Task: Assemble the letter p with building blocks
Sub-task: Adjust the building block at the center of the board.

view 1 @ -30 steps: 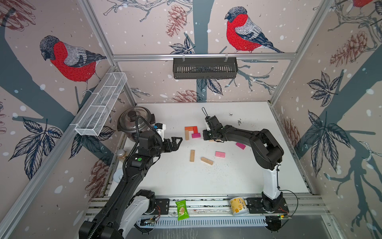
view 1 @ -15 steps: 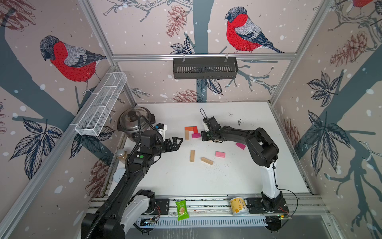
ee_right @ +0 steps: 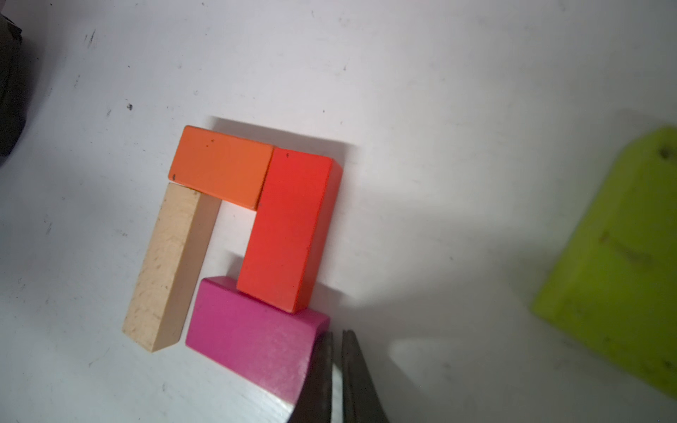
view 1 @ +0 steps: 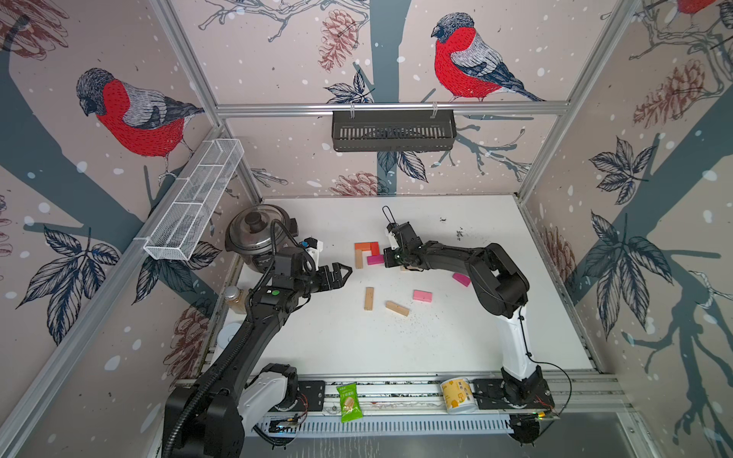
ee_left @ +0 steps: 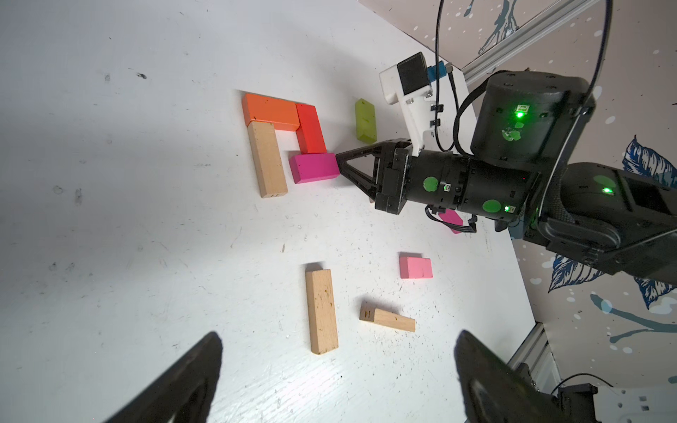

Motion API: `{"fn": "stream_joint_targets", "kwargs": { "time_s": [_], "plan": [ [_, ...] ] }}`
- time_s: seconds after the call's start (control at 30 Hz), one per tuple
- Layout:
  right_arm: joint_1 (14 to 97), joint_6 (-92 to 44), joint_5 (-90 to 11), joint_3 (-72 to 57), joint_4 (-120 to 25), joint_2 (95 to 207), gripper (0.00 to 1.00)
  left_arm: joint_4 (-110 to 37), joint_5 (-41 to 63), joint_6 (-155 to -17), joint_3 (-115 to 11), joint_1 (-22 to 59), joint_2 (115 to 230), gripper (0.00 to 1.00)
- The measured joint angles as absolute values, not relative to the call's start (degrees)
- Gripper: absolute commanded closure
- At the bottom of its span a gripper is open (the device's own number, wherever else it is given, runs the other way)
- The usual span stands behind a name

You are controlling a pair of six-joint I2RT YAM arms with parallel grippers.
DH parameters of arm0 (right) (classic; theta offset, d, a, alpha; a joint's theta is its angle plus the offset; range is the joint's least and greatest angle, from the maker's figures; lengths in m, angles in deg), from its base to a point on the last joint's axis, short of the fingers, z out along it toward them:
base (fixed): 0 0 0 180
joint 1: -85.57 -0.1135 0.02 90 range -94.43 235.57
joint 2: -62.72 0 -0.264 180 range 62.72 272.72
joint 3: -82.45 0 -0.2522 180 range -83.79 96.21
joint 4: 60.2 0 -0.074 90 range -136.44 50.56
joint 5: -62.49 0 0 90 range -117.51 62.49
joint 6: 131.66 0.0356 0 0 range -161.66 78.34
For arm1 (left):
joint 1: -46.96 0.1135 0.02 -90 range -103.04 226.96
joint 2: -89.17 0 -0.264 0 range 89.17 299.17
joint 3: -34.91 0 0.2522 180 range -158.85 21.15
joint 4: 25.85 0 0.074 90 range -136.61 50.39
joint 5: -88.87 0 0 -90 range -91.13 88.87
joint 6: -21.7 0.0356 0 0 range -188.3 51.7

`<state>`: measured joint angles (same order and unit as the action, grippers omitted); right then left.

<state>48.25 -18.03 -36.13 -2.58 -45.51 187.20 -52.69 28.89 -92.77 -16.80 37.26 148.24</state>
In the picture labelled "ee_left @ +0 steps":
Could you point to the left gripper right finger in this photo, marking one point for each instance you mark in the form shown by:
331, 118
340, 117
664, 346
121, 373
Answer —
492, 392

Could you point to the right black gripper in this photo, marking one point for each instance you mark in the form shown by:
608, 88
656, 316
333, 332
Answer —
389, 174

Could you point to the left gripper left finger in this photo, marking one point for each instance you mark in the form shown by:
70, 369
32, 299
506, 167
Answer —
184, 392

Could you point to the magenta block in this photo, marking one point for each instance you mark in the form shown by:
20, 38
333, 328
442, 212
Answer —
315, 167
451, 217

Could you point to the red block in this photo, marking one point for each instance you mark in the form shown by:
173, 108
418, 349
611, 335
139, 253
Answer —
309, 133

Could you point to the thin wood block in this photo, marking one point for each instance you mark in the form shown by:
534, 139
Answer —
267, 160

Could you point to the orange block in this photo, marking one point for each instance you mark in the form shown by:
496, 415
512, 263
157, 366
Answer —
282, 114

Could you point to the wide wood block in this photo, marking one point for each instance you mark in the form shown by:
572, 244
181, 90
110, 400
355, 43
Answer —
322, 312

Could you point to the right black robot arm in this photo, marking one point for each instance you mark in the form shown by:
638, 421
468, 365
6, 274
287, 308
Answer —
606, 218

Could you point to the green block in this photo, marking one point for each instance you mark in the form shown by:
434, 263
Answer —
366, 123

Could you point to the light pink block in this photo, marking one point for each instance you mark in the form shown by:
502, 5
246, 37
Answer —
415, 268

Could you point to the slanted wood block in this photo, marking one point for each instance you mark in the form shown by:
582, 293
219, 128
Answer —
387, 319

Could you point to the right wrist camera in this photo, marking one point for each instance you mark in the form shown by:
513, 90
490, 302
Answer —
407, 84

